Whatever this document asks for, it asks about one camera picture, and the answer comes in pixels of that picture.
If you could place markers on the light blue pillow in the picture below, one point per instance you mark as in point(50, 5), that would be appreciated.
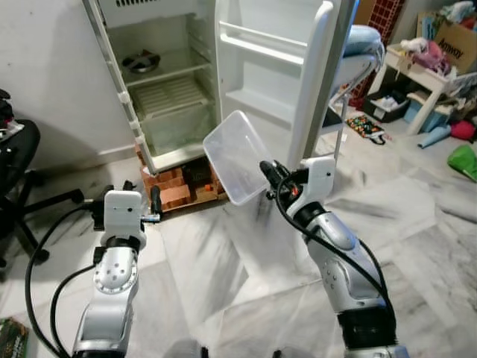
point(367, 39)

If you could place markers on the grey oval board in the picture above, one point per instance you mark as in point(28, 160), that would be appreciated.
point(354, 71)

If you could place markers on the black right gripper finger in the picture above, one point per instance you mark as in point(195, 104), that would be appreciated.
point(268, 173)

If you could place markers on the pink soft toy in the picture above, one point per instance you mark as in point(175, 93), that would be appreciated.
point(428, 56)

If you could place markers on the white fridge door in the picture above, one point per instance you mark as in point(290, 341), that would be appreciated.
point(261, 74)

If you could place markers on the small white table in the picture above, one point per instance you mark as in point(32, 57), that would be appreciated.
point(425, 78)

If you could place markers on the clear plastic container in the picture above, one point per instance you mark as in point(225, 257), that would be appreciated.
point(235, 156)

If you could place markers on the black storage bin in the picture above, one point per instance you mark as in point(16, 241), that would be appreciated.
point(387, 104)

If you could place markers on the red brick stack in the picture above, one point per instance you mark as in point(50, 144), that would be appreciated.
point(175, 192)

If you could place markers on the grey metal folding chair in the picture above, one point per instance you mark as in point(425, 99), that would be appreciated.
point(333, 121)

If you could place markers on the black bowl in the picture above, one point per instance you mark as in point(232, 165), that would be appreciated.
point(140, 61)

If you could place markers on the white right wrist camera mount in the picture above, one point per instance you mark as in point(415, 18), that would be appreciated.
point(319, 183)

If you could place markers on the green printed packet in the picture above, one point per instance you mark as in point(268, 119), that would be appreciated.
point(11, 339)

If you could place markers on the red tiled pillar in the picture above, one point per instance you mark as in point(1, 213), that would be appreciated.
point(387, 15)

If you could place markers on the grey robot right leg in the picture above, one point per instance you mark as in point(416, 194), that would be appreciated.
point(285, 353)

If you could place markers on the white fridge cabinet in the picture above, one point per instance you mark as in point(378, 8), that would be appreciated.
point(156, 37)

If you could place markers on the brown cardboard box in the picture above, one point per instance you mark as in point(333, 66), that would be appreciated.
point(456, 45)

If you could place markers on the colourful dotted toy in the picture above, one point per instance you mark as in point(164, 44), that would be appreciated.
point(365, 128)

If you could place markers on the red ball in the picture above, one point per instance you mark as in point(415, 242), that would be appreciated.
point(462, 130)

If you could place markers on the blue tube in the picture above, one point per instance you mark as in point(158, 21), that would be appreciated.
point(434, 136)

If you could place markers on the green plastic dustpan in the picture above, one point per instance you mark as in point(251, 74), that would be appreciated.
point(463, 162)

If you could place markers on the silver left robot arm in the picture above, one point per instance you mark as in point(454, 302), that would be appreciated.
point(112, 298)

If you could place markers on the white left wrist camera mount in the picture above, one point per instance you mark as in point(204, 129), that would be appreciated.
point(123, 212)

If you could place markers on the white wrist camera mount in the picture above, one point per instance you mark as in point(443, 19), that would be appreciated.
point(123, 212)
point(319, 183)

